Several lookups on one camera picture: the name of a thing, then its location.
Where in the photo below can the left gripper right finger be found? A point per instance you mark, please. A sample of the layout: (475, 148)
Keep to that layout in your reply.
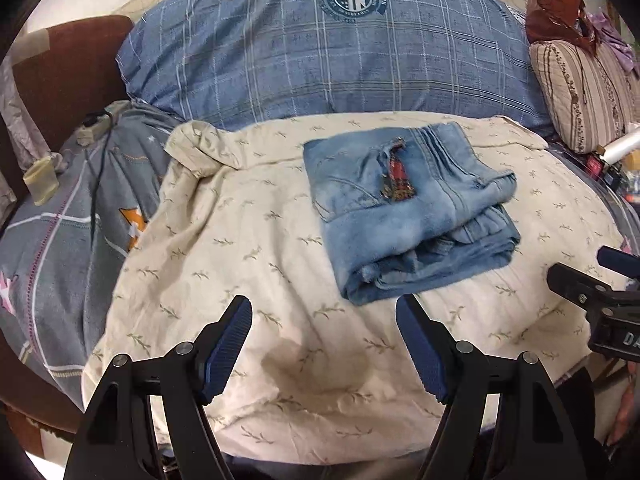
(503, 418)

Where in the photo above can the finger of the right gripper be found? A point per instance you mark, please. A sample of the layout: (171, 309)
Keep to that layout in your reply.
(620, 262)
(590, 294)

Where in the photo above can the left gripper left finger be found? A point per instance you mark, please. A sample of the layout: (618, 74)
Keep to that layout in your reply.
(116, 438)

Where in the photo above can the blue denim jeans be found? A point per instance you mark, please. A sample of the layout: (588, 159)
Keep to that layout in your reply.
(405, 210)

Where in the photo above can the red small box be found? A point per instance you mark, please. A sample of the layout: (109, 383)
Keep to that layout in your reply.
(594, 166)

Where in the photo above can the white plastic roll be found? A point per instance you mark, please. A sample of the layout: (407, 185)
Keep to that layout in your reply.
(618, 149)

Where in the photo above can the beige leaf-print blanket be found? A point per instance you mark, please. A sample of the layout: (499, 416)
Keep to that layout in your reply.
(320, 381)

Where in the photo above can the striped beige cushion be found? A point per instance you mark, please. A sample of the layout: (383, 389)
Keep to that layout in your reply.
(590, 98)

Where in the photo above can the grey star-print bedsheet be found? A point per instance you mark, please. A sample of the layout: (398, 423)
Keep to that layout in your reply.
(60, 261)

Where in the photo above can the purple cloth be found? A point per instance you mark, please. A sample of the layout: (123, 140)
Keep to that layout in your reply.
(626, 52)

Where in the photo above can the beige tape roll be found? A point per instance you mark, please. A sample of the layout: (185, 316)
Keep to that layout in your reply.
(41, 180)

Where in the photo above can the white power strip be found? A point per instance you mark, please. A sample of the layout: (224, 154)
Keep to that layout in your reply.
(96, 124)

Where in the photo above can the brown wooden headboard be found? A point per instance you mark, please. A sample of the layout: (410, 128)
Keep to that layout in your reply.
(65, 72)

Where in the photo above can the blue plaid pillow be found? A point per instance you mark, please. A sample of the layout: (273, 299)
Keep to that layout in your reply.
(233, 63)

